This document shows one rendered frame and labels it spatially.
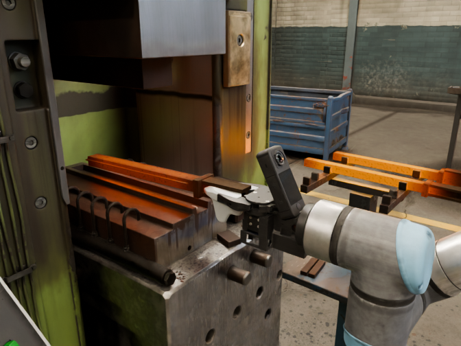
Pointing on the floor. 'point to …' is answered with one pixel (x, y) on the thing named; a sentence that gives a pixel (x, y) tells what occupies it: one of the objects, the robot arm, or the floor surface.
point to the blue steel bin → (309, 119)
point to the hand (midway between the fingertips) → (213, 185)
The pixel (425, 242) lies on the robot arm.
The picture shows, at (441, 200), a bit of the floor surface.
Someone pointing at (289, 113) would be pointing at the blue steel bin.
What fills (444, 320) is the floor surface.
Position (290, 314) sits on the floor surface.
